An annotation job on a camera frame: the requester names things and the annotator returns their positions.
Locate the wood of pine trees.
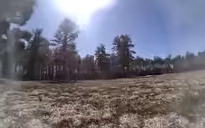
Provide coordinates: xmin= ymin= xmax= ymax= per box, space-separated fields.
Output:
xmin=0 ymin=0 xmax=205 ymax=83

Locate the dry brown grass field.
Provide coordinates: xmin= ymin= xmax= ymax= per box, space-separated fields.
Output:
xmin=0 ymin=68 xmax=205 ymax=128

